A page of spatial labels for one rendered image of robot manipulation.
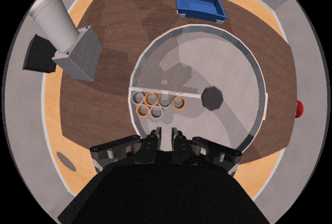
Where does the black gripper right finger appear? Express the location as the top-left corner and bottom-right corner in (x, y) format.
(172, 127), (242, 177)

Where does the grey round turntable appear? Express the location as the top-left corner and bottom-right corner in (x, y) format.
(128, 24), (268, 153)

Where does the blue crate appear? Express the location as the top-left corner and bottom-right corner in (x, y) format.
(176, 0), (227, 24)

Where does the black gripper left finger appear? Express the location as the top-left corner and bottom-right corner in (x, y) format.
(89, 127), (162, 173)

